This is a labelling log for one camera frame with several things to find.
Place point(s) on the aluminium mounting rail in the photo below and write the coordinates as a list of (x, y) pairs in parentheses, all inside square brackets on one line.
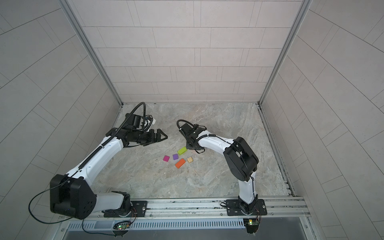
[(210, 208)]

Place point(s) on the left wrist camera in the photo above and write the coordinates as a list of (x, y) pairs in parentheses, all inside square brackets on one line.
[(137, 122)]

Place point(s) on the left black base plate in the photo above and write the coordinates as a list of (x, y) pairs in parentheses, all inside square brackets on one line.
[(139, 207)]

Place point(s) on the right aluminium corner post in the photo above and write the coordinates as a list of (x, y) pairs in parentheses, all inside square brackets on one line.
[(288, 42)]

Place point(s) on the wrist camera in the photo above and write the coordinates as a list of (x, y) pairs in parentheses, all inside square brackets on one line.
[(195, 129), (137, 122)]

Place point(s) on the orange block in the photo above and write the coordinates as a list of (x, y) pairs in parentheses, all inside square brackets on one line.
[(180, 163)]

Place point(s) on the controller board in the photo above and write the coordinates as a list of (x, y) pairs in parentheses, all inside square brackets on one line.
[(251, 225), (122, 226)]

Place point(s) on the left controller board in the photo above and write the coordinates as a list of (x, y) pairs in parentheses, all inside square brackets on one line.
[(122, 226)]

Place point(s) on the left aluminium corner post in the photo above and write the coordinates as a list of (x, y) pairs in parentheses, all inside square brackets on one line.
[(88, 47)]

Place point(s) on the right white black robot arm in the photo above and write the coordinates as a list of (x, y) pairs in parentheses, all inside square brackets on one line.
[(241, 160)]

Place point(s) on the aluminium corner post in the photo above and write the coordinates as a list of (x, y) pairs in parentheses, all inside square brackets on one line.
[(88, 47), (288, 42)]

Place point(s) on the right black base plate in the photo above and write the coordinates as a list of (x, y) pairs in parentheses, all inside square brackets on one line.
[(237, 207)]

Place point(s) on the corrugated black conduit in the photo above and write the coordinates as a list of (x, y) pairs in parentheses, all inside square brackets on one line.
[(115, 140), (181, 122)]

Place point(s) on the magenta cube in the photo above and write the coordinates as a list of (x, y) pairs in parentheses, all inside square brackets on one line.
[(166, 158)]

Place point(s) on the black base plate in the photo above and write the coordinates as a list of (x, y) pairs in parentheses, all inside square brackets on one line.
[(237, 207), (139, 207)]

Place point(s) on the right controller board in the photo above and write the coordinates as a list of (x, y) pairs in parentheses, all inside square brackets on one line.
[(251, 225)]

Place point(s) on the right corrugated black conduit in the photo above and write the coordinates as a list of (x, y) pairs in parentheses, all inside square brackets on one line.
[(181, 122)]

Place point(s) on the lime green block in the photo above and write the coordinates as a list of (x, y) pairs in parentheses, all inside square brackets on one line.
[(182, 151)]

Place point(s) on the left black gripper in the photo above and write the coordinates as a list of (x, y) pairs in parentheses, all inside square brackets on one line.
[(157, 137)]

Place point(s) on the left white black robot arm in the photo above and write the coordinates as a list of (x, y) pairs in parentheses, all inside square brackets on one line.
[(71, 194)]

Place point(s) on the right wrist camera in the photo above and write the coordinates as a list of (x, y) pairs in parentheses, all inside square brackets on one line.
[(195, 129)]

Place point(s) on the left corrugated black conduit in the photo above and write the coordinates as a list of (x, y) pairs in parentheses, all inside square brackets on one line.
[(115, 140)]

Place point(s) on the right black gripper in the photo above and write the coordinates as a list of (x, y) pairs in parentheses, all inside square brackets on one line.
[(188, 145)]

